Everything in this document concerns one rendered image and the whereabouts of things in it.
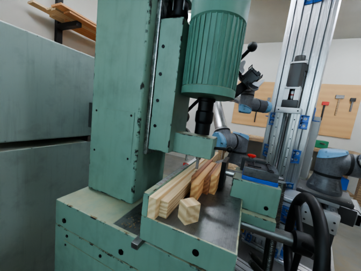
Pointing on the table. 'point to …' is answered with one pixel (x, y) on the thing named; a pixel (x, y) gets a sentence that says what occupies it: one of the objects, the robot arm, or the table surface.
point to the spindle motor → (215, 48)
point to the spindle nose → (204, 115)
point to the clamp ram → (225, 172)
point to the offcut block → (188, 211)
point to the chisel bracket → (195, 144)
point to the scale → (174, 172)
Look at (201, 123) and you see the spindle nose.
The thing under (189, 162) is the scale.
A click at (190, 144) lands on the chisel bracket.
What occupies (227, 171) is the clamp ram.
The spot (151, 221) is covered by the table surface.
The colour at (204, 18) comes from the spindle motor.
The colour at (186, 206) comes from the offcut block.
